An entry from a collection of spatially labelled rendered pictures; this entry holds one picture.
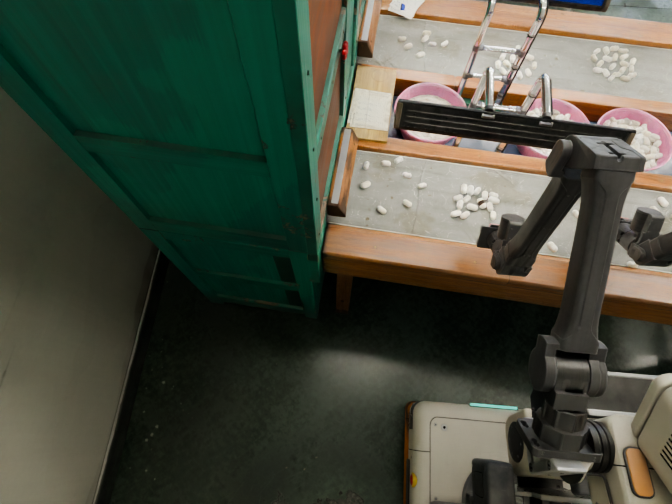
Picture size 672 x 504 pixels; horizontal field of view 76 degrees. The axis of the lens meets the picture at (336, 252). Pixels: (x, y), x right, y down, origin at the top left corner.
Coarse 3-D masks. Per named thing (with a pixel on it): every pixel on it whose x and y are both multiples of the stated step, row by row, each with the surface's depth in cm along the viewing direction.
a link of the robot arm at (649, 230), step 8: (640, 208) 115; (648, 208) 116; (640, 216) 114; (648, 216) 112; (656, 216) 111; (664, 216) 111; (632, 224) 116; (640, 224) 114; (648, 224) 112; (656, 224) 112; (640, 232) 115; (648, 232) 113; (656, 232) 113; (640, 240) 114; (632, 248) 113; (640, 248) 111; (632, 256) 113; (640, 256) 110
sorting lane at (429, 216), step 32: (416, 160) 151; (352, 192) 146; (384, 192) 146; (416, 192) 146; (448, 192) 146; (480, 192) 146; (512, 192) 146; (640, 192) 146; (352, 224) 141; (384, 224) 141; (416, 224) 141; (448, 224) 141; (480, 224) 141
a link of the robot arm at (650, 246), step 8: (648, 240) 110; (656, 240) 108; (664, 240) 106; (648, 248) 110; (656, 248) 107; (664, 248) 105; (648, 256) 109; (656, 256) 107; (664, 256) 106; (640, 264) 112; (648, 264) 111; (656, 264) 111; (664, 264) 110
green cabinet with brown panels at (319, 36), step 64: (0, 0) 60; (64, 0) 58; (128, 0) 56; (192, 0) 55; (256, 0) 52; (320, 0) 74; (0, 64) 70; (64, 64) 70; (128, 64) 67; (192, 64) 65; (256, 64) 61; (320, 64) 85; (64, 128) 85; (128, 128) 84; (192, 128) 80; (256, 128) 77; (320, 128) 91; (128, 192) 110; (192, 192) 105; (256, 192) 100; (320, 192) 120
